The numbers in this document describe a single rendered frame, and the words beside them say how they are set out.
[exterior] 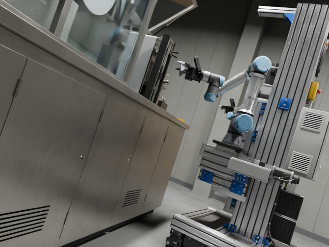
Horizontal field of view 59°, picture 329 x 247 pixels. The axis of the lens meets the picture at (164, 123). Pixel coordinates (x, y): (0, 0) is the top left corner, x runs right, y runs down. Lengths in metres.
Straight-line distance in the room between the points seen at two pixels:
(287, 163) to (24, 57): 1.79
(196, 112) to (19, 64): 4.76
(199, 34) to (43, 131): 5.23
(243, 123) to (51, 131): 1.29
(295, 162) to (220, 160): 0.51
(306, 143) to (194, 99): 3.65
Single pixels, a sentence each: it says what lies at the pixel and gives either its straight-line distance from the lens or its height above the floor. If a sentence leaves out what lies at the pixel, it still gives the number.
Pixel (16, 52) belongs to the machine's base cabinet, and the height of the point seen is 0.82.
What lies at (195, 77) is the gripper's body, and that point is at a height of 1.19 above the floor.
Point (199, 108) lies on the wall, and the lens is 5.53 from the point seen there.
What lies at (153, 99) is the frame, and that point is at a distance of 2.20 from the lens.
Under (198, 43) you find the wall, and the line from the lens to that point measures 6.01.
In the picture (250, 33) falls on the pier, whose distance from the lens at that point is 5.47.
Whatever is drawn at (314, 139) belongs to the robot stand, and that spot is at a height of 1.02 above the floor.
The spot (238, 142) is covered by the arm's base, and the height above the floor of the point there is 0.85.
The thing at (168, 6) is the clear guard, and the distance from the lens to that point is 2.82.
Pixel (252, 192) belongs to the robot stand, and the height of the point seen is 0.54.
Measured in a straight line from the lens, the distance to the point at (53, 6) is 1.10.
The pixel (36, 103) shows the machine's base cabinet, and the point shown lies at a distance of 1.03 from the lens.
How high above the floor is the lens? 0.71
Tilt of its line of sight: 3 degrees up
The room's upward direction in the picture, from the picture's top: 18 degrees clockwise
